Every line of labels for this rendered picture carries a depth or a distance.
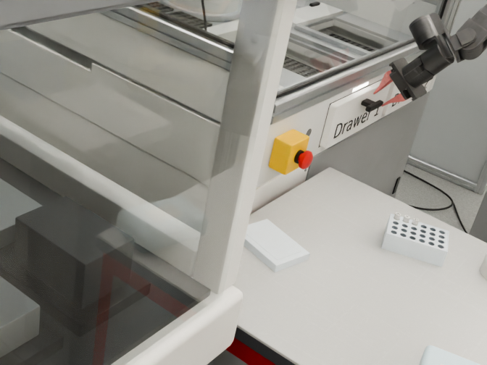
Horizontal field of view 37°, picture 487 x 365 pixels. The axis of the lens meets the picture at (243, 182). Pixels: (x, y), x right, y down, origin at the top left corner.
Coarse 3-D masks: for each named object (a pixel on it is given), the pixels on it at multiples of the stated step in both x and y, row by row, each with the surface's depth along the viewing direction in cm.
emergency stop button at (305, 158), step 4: (304, 152) 146; (308, 152) 146; (300, 156) 147; (304, 156) 145; (308, 156) 146; (312, 156) 147; (300, 160) 146; (304, 160) 145; (308, 160) 146; (300, 164) 146; (304, 164) 146; (308, 164) 147; (304, 168) 147
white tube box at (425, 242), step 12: (396, 228) 146; (408, 228) 146; (420, 228) 147; (432, 228) 148; (384, 240) 144; (396, 240) 143; (408, 240) 142; (420, 240) 144; (432, 240) 144; (444, 240) 145; (396, 252) 144; (408, 252) 144; (420, 252) 143; (432, 252) 142; (444, 252) 141
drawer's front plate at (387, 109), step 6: (390, 90) 186; (396, 90) 188; (426, 90) 209; (390, 96) 187; (402, 102) 196; (408, 102) 201; (384, 108) 189; (390, 108) 190; (396, 108) 195; (384, 114) 189
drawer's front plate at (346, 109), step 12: (372, 84) 177; (348, 96) 167; (360, 96) 170; (372, 96) 176; (384, 96) 183; (336, 108) 161; (348, 108) 166; (360, 108) 173; (336, 120) 164; (348, 120) 170; (360, 120) 176; (372, 120) 184; (324, 132) 164; (336, 132) 167; (348, 132) 173; (324, 144) 166
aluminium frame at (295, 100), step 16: (448, 0) 200; (448, 16) 202; (400, 48) 186; (416, 48) 191; (352, 64) 166; (368, 64) 170; (384, 64) 177; (320, 80) 155; (336, 80) 158; (352, 80) 166; (288, 96) 144; (304, 96) 148; (320, 96) 155; (272, 112) 141; (288, 112) 146
